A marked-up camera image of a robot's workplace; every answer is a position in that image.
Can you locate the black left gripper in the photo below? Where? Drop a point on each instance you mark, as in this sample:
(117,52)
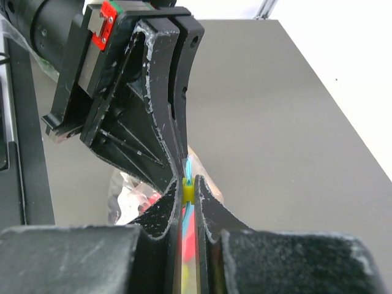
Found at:
(122,63)

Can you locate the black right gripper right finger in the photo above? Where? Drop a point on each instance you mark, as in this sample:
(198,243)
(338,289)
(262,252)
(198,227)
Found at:
(233,258)

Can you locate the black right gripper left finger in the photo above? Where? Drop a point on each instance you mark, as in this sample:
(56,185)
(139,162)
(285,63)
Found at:
(90,258)

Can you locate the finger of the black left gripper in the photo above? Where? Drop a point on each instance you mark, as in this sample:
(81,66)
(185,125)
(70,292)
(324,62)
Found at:
(190,35)

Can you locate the clear zip bag blue seal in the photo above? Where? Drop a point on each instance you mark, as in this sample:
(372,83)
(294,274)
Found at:
(129,199)

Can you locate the fake green pear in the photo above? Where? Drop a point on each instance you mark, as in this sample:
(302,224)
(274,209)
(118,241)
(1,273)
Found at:
(185,279)

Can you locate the fake red apple in bag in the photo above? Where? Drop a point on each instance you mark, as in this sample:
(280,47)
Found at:
(188,248)

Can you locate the yellow zip slider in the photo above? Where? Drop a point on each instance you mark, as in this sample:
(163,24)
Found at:
(188,191)

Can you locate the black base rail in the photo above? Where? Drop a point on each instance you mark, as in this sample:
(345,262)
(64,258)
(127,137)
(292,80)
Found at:
(25,190)

